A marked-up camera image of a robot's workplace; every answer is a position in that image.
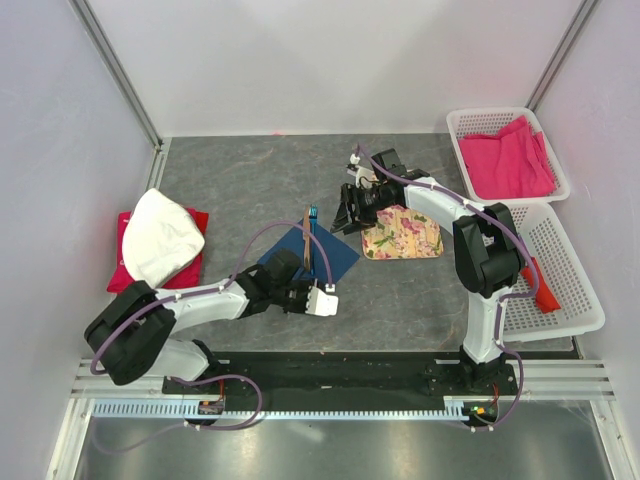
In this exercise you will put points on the blue paper napkin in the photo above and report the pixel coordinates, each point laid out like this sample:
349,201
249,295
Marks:
341,257

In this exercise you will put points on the floral placemat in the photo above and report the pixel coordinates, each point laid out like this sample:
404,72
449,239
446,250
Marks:
402,234

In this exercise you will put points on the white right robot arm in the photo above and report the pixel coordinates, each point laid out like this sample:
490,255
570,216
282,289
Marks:
488,253

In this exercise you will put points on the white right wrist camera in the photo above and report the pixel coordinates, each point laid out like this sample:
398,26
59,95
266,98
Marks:
364,177

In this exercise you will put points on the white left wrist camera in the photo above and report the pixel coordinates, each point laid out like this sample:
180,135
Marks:
322,301

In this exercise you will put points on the upper white plastic basket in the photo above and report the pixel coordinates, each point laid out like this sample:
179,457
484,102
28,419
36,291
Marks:
490,121

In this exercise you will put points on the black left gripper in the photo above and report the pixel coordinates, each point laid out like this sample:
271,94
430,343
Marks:
302,307

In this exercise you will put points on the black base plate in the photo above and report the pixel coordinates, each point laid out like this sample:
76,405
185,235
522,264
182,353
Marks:
349,381

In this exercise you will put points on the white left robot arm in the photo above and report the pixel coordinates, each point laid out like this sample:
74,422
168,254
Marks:
131,337

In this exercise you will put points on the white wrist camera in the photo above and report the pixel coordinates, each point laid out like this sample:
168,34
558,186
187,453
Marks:
364,177
322,301

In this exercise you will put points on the white cloth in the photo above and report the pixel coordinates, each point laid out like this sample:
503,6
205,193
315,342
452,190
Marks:
160,240

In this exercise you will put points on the red folded cloth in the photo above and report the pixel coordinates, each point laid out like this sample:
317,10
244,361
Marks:
189,276

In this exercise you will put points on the pink cloth napkins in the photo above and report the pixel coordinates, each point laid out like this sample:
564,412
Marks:
510,164

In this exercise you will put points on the white plastic basket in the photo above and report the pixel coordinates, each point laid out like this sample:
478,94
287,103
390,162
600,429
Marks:
490,121
580,310

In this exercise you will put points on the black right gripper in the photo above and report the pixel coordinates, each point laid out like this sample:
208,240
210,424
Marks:
348,194

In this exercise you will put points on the slotted cable duct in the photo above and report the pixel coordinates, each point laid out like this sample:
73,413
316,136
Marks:
453,410

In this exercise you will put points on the lower white plastic basket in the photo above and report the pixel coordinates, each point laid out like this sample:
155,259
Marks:
580,310

